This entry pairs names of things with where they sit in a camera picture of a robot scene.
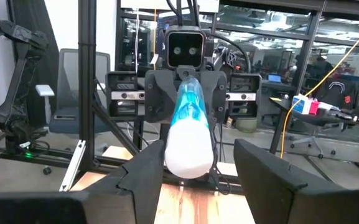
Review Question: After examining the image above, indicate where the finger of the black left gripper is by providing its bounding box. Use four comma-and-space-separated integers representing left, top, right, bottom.
144, 68, 182, 124
201, 70, 229, 124

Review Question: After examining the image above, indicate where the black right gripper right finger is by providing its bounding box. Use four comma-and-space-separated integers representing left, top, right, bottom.
233, 138, 359, 224

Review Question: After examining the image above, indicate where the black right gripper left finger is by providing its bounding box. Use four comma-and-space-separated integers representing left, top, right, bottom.
0, 139, 166, 224

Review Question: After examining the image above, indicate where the blue mouthwash bottle white cap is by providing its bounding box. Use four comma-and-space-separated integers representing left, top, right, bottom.
164, 75, 215, 180

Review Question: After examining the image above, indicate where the olive green bag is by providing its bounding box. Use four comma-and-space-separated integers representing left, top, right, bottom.
234, 117, 261, 134

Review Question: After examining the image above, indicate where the laptop with blue screen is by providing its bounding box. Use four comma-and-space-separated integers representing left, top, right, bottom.
266, 73, 282, 84

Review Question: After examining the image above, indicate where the grey office chair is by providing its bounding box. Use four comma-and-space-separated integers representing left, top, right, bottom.
35, 48, 111, 135

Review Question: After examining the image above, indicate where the silver aluminium bar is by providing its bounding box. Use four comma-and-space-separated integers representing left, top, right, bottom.
58, 139, 87, 192

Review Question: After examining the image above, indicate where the white blue red box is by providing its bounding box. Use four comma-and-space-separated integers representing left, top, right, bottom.
291, 94, 320, 116

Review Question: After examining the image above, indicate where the person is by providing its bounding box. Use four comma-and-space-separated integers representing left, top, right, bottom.
309, 55, 335, 80

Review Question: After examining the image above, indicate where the black chair with jacket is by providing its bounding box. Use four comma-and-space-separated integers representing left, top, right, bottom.
314, 77, 359, 111

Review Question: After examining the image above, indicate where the yellow extension cable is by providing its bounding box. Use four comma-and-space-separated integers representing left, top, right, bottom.
279, 14, 359, 160

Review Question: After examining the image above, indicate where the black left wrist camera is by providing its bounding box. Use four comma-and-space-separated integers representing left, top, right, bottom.
165, 25, 205, 70

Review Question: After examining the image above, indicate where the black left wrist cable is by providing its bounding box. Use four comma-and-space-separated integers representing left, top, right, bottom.
166, 0, 200, 29

